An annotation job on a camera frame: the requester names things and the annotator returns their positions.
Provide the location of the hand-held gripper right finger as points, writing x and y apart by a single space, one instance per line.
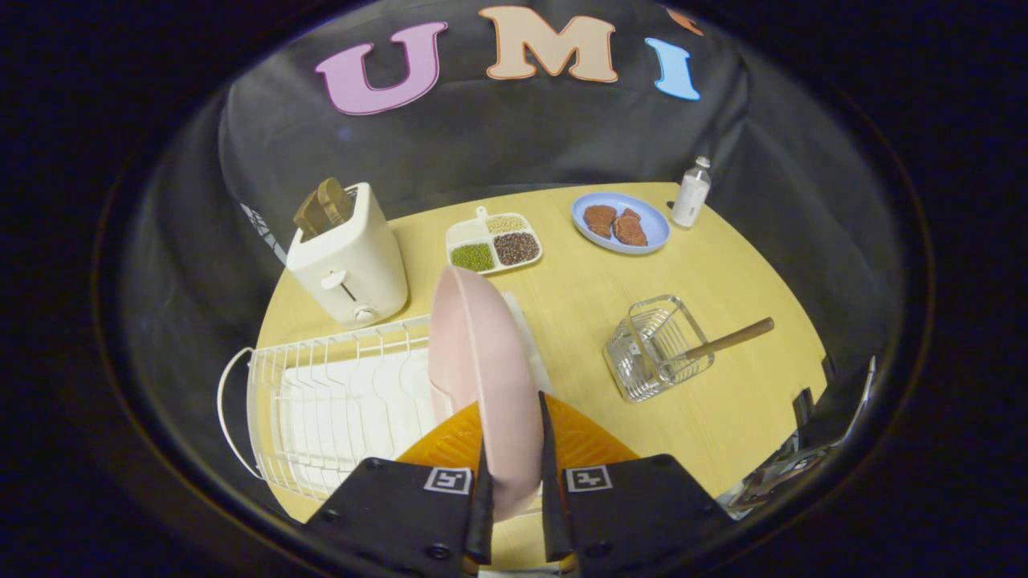
552 498

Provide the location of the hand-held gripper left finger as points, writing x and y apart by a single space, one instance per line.
480 514

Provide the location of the pink plate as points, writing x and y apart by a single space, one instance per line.
482 377

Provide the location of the blue plate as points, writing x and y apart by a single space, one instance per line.
620 222

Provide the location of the white divided bean tray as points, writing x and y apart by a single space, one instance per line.
494 242

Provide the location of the dark equipment at table edge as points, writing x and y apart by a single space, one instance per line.
811 433

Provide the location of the cream toaster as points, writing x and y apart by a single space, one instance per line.
349 269

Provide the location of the brown meat piece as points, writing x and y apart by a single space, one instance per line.
599 218
630 228

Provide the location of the small white bottle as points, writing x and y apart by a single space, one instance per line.
690 196

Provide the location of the brown toast slice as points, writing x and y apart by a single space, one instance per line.
323 207

